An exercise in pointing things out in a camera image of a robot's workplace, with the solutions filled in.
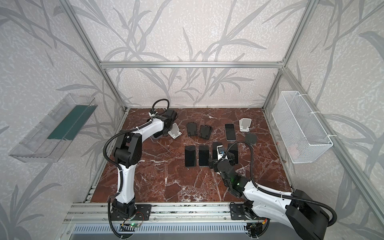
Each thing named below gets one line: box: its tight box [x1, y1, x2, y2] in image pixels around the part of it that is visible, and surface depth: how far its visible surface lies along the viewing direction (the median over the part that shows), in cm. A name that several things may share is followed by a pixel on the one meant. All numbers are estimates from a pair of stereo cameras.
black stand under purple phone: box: [199, 125, 213, 140], surface depth 103 cm
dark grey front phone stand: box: [245, 133, 258, 145], surface depth 105 cm
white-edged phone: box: [224, 123, 237, 142], surface depth 107 cm
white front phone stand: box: [239, 118, 252, 133], surface depth 107 cm
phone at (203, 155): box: [198, 145, 209, 167], surface depth 96 cm
